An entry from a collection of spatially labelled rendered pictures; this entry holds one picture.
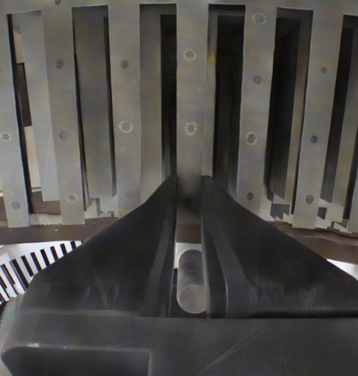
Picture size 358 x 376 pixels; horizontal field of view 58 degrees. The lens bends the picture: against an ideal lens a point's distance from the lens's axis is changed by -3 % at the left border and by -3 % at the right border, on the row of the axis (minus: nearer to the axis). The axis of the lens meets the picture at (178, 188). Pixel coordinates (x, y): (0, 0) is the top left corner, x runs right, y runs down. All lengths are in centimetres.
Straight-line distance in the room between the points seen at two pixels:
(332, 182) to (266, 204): 5
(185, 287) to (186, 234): 6
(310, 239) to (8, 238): 26
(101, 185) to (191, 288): 11
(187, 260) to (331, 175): 15
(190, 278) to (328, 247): 13
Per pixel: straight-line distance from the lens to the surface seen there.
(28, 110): 27
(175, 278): 160
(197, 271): 25
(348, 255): 33
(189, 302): 24
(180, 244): 31
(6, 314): 167
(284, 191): 16
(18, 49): 31
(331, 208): 21
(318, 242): 31
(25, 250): 81
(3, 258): 83
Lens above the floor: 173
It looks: 81 degrees down
